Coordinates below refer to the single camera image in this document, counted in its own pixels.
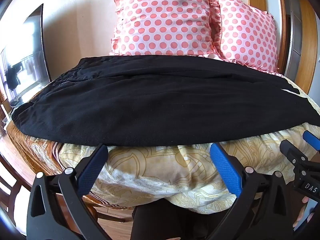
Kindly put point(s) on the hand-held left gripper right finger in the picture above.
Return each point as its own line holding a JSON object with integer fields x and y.
{"x": 226, "y": 167}

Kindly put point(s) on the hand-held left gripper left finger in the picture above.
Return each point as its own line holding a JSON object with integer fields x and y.
{"x": 93, "y": 165}

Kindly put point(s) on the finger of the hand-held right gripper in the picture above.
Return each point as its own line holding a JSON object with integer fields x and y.
{"x": 292, "y": 151}
{"x": 312, "y": 141}

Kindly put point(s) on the black pants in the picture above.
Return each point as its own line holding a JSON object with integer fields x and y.
{"x": 150, "y": 105}

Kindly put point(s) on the person's right hand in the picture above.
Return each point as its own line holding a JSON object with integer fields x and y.
{"x": 302, "y": 212}

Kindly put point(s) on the yellow patterned bedspread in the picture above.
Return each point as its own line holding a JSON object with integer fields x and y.
{"x": 150, "y": 170}

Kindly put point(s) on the person's legs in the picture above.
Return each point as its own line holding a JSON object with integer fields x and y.
{"x": 175, "y": 222}

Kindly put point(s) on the dark wooden chair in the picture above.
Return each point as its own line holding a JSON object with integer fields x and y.
{"x": 12, "y": 187}

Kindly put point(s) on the wooden headboard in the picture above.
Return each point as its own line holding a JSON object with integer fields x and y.
{"x": 308, "y": 42}

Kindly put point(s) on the small pink polka dot pillow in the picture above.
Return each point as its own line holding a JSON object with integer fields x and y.
{"x": 245, "y": 35}

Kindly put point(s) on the flat screen television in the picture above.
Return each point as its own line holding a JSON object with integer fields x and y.
{"x": 27, "y": 55}

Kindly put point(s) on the large pink polka dot pillow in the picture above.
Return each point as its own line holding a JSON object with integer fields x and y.
{"x": 165, "y": 17}

